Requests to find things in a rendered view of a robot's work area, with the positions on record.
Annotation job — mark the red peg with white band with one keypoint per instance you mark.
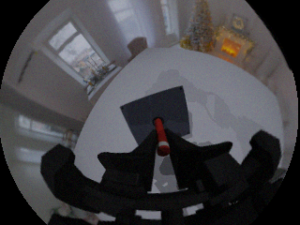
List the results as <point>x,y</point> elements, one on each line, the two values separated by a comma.
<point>163,148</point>

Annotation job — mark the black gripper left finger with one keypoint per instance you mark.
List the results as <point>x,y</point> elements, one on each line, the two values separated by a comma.
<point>140,160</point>

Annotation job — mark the dark grey sloped panel with hole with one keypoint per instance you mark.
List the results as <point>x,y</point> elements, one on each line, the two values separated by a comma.
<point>169,105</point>

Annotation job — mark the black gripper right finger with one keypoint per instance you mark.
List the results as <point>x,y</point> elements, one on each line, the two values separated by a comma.
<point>186,156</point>

